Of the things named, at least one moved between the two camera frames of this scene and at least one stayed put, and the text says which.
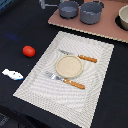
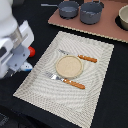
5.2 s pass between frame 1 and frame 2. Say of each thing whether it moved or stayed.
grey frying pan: stayed
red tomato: stayed
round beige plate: stayed
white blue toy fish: moved
